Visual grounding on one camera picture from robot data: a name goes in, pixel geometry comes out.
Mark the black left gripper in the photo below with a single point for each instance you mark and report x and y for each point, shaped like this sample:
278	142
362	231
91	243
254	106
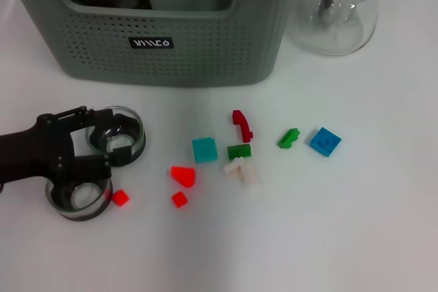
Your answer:
31	155

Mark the glass teacup with black base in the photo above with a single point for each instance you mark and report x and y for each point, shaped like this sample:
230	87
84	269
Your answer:
131	0
82	215
137	128

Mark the small orange-red toy cube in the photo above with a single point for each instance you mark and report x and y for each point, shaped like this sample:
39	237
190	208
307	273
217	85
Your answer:
179	199
120	198

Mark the orange-red wedge toy block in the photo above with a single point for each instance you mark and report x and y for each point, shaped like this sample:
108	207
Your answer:
183	175

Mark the grey-green perforated storage bin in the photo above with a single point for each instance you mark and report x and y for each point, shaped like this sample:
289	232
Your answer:
171	63

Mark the dark red curved toy block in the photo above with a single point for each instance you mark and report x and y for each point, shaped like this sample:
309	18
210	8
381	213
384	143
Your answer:
242	126

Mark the green stepped toy block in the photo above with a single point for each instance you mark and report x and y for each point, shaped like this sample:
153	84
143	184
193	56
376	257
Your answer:
287	139

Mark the teal square toy plate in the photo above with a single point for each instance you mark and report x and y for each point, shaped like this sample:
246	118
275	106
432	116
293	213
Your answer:
204	150

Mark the green toy brick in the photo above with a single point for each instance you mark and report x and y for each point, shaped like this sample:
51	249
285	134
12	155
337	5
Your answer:
239	152

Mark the blue square toy plate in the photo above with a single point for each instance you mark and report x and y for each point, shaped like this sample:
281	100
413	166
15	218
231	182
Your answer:
325	141

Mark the clear glass carafe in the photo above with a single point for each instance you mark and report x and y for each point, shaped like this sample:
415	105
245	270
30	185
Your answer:
328	39

